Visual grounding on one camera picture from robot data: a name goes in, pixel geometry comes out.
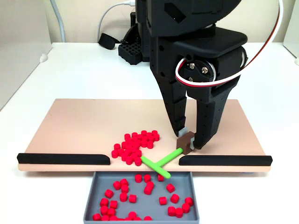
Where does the white USB cable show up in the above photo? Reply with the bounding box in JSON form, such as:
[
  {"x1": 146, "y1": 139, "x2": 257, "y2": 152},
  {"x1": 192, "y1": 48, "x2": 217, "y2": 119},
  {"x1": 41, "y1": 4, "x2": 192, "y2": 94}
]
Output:
[{"x1": 97, "y1": 0, "x2": 137, "y2": 44}]

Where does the white wall pipe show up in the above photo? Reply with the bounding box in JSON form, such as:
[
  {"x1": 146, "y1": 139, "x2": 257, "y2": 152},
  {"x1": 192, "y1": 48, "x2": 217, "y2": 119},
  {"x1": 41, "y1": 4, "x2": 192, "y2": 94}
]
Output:
[{"x1": 49, "y1": 0, "x2": 67, "y2": 43}]

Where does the white side panel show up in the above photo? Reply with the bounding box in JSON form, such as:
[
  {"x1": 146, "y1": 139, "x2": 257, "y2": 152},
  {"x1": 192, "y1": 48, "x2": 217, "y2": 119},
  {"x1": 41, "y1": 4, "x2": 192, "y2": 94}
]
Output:
[
  {"x1": 0, "y1": 0, "x2": 52, "y2": 112},
  {"x1": 283, "y1": 0, "x2": 299, "y2": 59}
]

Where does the grey tray container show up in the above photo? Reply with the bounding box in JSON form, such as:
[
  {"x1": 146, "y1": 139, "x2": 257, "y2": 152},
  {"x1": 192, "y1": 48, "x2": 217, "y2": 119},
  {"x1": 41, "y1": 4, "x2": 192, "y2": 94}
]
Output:
[{"x1": 83, "y1": 171, "x2": 200, "y2": 222}]

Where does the black table clamp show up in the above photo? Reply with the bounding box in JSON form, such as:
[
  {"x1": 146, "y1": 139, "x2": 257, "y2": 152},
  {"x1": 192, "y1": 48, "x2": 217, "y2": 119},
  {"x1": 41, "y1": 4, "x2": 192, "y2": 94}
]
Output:
[{"x1": 121, "y1": 11, "x2": 139, "y2": 45}]

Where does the red white black servo cable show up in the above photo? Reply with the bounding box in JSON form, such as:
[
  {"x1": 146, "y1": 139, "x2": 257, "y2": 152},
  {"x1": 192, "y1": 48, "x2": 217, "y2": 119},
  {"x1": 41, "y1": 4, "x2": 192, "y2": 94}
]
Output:
[{"x1": 175, "y1": 0, "x2": 285, "y2": 88}]

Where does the pink flat board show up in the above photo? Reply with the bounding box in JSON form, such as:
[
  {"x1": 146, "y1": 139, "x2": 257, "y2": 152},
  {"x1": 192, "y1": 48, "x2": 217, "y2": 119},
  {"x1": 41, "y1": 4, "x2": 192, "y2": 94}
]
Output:
[{"x1": 18, "y1": 98, "x2": 273, "y2": 174}]

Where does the green T-shaped pusher tool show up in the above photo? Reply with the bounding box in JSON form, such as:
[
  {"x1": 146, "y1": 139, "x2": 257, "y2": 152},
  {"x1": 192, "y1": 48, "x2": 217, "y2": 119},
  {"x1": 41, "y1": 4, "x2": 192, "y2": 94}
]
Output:
[{"x1": 141, "y1": 131, "x2": 196, "y2": 179}]

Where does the black foam rail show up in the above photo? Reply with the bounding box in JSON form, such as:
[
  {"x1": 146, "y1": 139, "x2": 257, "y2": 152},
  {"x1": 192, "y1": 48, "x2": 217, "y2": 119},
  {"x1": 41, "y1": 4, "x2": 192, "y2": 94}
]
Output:
[
  {"x1": 178, "y1": 154, "x2": 273, "y2": 167},
  {"x1": 16, "y1": 153, "x2": 111, "y2": 166}
]

